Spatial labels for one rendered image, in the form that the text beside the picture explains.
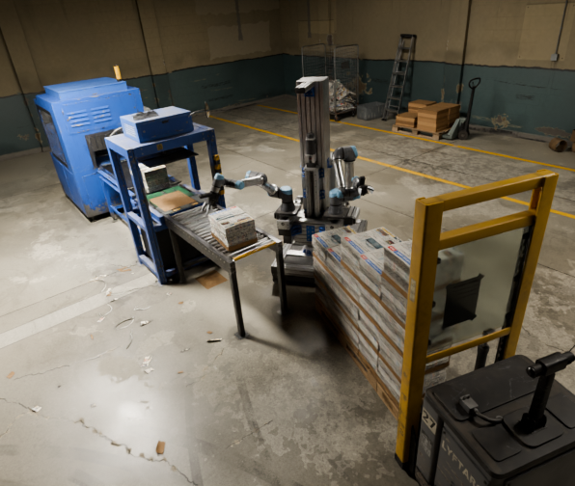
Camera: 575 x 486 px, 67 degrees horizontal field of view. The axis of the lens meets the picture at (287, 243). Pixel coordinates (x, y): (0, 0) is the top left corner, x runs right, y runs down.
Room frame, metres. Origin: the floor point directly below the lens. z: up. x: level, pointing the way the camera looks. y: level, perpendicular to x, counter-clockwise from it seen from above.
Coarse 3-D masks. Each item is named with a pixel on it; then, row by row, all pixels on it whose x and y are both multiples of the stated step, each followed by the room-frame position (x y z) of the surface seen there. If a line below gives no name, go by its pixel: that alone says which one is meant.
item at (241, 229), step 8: (240, 216) 3.49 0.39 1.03; (248, 216) 3.47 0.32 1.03; (224, 224) 3.36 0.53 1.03; (232, 224) 3.34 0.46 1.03; (240, 224) 3.34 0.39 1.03; (248, 224) 3.38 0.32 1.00; (224, 232) 3.29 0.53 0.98; (232, 232) 3.29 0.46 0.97; (240, 232) 3.33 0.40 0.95; (248, 232) 3.37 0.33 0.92; (256, 232) 3.40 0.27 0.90; (224, 240) 3.34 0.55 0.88; (232, 240) 3.29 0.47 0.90; (240, 240) 3.32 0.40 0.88; (248, 240) 3.37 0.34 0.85
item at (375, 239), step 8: (368, 232) 2.92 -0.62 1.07; (376, 232) 2.91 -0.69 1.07; (384, 232) 2.90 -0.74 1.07; (344, 240) 2.83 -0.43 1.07; (352, 240) 2.82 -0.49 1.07; (360, 240) 2.81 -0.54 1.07; (368, 240) 2.80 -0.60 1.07; (376, 240) 2.79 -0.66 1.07; (384, 240) 2.78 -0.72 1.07; (392, 240) 2.78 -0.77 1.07; (400, 240) 2.77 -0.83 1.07; (360, 248) 2.70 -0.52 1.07; (368, 248) 2.69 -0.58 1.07; (376, 248) 2.68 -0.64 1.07
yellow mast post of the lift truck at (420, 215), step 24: (432, 216) 1.68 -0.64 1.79; (432, 240) 1.69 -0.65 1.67; (432, 264) 1.69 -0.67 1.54; (408, 288) 1.75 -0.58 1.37; (432, 288) 1.70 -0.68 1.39; (408, 312) 1.73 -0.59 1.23; (408, 336) 1.72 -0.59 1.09; (408, 360) 1.70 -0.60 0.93; (408, 384) 1.68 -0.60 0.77; (408, 408) 1.68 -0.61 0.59; (408, 432) 1.68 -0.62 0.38; (408, 456) 1.68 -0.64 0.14
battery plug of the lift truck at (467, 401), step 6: (462, 396) 1.52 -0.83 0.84; (468, 396) 1.51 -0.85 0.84; (462, 402) 1.49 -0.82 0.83; (468, 402) 1.48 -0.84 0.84; (474, 402) 1.48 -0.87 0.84; (468, 408) 1.45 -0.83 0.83; (474, 408) 1.45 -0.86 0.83; (474, 414) 1.43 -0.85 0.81; (480, 414) 1.41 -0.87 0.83; (486, 420) 1.38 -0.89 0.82; (492, 420) 1.37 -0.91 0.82; (498, 420) 1.38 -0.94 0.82
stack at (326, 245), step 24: (312, 240) 3.42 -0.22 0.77; (336, 240) 3.27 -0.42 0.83; (336, 264) 2.98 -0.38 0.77; (336, 288) 2.96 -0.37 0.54; (360, 288) 2.61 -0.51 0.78; (336, 312) 2.99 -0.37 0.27; (360, 312) 2.58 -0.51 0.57; (336, 336) 2.98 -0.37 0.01; (360, 336) 2.58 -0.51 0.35; (360, 360) 2.57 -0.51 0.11
